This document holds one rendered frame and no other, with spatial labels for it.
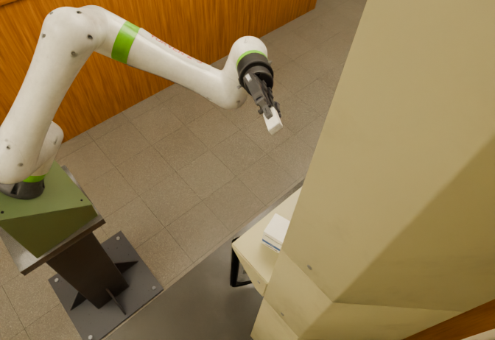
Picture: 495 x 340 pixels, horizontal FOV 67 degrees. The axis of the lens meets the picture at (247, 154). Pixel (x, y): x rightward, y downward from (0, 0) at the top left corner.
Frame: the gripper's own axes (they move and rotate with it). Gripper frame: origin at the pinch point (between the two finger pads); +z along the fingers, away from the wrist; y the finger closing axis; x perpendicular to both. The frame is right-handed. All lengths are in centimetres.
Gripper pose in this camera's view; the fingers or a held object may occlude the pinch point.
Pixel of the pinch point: (272, 120)
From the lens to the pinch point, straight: 83.2
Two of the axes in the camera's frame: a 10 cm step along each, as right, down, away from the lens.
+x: 7.8, -5.5, -2.9
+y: -6.1, -5.6, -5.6
